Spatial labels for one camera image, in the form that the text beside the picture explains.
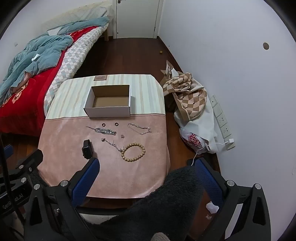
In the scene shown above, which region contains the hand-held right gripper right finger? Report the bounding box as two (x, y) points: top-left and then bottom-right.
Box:
(194, 158), (271, 241)

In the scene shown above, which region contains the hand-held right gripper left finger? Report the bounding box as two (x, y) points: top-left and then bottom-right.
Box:
(24, 157), (101, 241)

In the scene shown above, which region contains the black smartwatch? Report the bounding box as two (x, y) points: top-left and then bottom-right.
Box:
(82, 139), (93, 159)

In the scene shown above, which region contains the silver pendant chain necklace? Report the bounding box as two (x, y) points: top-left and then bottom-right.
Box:
(101, 138), (123, 152)

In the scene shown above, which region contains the wooden bead bracelet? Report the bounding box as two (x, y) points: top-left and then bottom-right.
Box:
(121, 143), (146, 162)

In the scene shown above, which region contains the chunky silver chain bracelet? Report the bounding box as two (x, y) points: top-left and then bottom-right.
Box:
(86, 126), (117, 136)

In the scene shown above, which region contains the cardboard box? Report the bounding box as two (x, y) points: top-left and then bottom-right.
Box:
(84, 85), (131, 119)

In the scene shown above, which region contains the thin silver chain necklace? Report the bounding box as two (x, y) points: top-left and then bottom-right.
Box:
(128, 123), (152, 135)

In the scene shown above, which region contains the crumpled white paper scrap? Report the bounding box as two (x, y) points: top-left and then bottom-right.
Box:
(206, 201), (220, 213)

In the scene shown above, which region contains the bed with red blanket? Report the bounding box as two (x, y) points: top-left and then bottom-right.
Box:
(0, 25), (102, 137)

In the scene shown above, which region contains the red print plastic bag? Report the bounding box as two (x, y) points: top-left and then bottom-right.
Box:
(180, 132), (208, 154)

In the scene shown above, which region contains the pink and striped tablecloth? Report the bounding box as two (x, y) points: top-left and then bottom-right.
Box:
(38, 74), (171, 200)

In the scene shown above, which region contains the person's dark fleece trouser leg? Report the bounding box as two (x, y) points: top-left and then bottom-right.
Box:
(88, 166), (204, 241)

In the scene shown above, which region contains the white power strip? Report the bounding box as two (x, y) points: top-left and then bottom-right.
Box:
(209, 95), (236, 150)

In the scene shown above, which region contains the beige checkered cloth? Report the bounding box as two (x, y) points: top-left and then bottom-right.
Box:
(162, 72), (207, 121)

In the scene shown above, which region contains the teal quilt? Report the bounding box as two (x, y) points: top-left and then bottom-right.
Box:
(0, 16), (109, 99)

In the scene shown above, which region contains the grey checkered quilt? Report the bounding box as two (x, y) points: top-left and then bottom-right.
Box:
(44, 23), (109, 112)

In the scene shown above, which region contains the pale mesh bed cover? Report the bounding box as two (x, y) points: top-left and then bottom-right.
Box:
(43, 6), (108, 30)

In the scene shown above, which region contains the wooden bed leg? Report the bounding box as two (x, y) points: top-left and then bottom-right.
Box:
(104, 19), (115, 42)

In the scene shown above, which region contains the white door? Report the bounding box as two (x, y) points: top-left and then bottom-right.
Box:
(113, 0), (163, 39)

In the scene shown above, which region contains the black cable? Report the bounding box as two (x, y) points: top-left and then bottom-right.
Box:
(0, 134), (25, 223)

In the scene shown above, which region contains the white charging cable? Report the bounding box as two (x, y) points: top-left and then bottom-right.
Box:
(192, 141), (229, 166)

